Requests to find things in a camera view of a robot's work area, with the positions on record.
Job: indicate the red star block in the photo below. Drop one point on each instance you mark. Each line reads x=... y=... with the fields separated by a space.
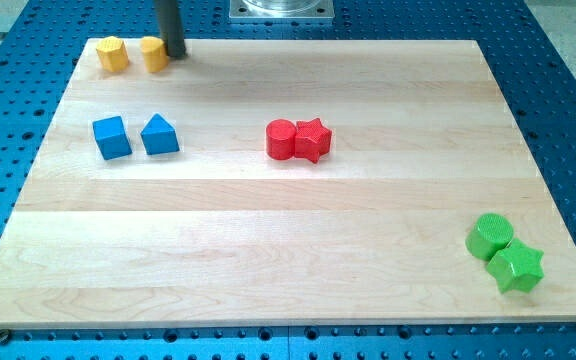
x=312 y=140

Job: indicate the red cylinder block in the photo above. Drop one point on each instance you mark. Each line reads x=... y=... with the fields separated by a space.
x=280 y=139

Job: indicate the blue triangle block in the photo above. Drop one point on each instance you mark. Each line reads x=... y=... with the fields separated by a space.
x=159 y=136

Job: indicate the light wooden board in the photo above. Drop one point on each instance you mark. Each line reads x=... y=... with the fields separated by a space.
x=219 y=234

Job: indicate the blue cube block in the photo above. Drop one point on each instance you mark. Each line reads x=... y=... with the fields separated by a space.
x=111 y=138

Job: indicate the yellow semicircle block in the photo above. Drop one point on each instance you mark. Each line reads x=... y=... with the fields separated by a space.
x=154 y=53

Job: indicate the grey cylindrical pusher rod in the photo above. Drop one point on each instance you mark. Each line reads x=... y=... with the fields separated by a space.
x=171 y=27

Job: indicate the green cylinder block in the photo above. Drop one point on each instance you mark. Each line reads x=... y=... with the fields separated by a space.
x=490 y=233

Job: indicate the yellow hexagon block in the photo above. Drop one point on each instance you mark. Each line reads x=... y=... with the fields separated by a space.
x=112 y=54

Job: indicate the green star block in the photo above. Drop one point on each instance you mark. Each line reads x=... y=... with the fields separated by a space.
x=517 y=267

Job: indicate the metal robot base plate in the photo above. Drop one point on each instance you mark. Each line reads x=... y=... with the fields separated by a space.
x=281 y=9

